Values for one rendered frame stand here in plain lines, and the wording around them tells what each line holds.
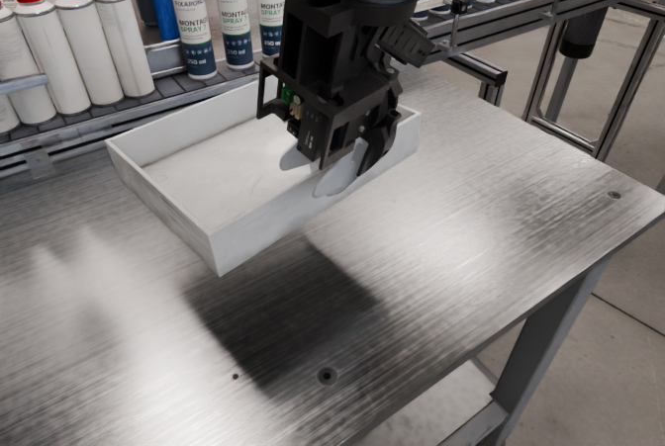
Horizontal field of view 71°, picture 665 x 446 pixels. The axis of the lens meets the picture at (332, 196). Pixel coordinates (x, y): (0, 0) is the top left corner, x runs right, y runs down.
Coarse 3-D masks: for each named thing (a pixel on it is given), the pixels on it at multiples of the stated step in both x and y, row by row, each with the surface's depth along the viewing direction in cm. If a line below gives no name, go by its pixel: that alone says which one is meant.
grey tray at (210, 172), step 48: (240, 96) 57; (144, 144) 51; (192, 144) 56; (240, 144) 55; (288, 144) 55; (144, 192) 46; (192, 192) 49; (240, 192) 48; (288, 192) 41; (192, 240) 41; (240, 240) 40
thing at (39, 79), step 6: (18, 78) 66; (24, 78) 66; (30, 78) 66; (36, 78) 66; (42, 78) 67; (0, 84) 65; (6, 84) 65; (12, 84) 65; (18, 84) 66; (24, 84) 66; (30, 84) 66; (36, 84) 67; (42, 84) 67; (0, 90) 65; (6, 90) 65; (12, 90) 66; (18, 90) 66
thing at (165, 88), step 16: (224, 64) 88; (256, 64) 88; (160, 80) 83; (176, 80) 83; (192, 80) 83; (224, 80) 83; (160, 96) 79; (96, 112) 75; (112, 112) 75; (32, 128) 71; (48, 128) 71
